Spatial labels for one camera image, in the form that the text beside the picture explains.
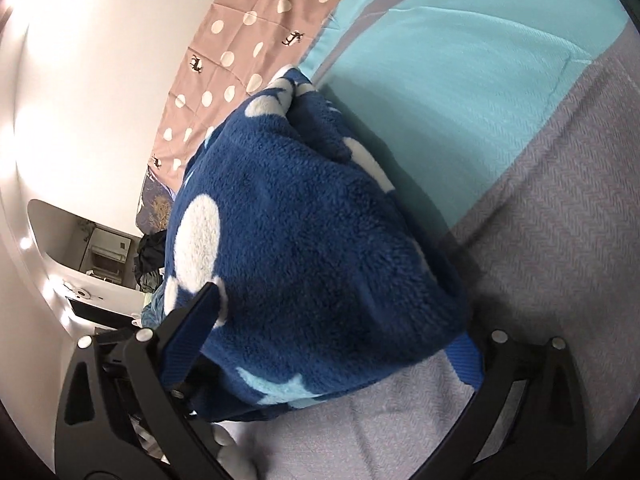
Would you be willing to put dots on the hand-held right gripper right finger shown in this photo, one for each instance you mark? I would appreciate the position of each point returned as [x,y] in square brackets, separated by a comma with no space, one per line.
[467,360]

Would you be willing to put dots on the pink polka-dot sheet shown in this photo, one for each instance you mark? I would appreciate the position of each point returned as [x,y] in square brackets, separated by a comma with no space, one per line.
[240,35]

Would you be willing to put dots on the blue starry fleece pajama top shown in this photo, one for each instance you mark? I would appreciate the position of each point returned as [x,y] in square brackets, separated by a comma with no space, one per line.
[300,240]

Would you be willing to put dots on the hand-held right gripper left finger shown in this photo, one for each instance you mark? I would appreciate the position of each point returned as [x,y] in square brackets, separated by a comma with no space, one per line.
[195,330]

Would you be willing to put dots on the black clothes pile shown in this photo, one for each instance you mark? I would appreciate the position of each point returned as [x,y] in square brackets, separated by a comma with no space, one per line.
[150,255]

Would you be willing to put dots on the white deer wall clock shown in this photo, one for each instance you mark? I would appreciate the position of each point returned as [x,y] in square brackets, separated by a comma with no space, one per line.
[80,292]

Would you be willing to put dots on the kitchen wall cabinet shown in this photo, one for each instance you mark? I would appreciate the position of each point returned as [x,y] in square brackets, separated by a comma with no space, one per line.
[107,255]

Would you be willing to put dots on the purple patterned bed cover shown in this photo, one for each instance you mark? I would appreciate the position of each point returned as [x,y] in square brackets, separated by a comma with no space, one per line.
[155,205]

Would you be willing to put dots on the teal crumpled blanket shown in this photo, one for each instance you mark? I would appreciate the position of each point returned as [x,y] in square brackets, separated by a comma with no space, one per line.
[152,310]

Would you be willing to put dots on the blue grey striped bed sheet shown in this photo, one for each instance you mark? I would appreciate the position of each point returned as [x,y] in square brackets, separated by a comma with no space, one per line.
[525,260]

